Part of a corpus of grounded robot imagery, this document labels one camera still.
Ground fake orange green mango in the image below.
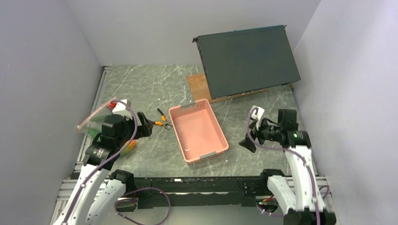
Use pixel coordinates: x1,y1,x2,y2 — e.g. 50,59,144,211
120,140,136,158

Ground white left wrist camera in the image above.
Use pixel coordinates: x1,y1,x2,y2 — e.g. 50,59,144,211
108,99,130,116

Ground aluminium side rail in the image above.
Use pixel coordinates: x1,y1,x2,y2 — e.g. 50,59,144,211
50,66,112,225

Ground brown wooden board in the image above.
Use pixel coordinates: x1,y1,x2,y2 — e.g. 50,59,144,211
186,73,294,104

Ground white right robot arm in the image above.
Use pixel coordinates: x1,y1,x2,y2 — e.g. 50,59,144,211
239,105,337,225

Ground pink plastic basket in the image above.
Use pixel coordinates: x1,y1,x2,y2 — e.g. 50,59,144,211
168,98,229,164

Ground orange handled pliers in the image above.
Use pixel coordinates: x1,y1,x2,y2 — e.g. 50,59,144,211
147,108,173,130

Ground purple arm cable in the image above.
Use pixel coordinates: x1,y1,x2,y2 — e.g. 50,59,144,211
61,100,172,225
247,107,330,225

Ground dark grey metal chassis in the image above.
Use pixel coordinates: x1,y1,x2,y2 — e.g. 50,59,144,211
192,25,301,99

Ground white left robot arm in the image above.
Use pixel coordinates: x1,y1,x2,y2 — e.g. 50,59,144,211
54,109,153,225

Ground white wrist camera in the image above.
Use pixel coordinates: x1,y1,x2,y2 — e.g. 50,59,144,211
251,105,265,121
108,99,130,116

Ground clear zip top bag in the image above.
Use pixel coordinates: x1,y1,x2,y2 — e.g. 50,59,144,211
77,97,135,160

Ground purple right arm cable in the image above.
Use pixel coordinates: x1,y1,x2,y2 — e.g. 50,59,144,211
247,107,330,225

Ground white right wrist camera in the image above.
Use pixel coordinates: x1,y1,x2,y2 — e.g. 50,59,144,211
251,105,265,121

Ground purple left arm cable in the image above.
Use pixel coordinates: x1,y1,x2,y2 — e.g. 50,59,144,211
61,100,172,225

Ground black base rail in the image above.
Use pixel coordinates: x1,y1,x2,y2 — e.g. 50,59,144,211
116,175,272,212

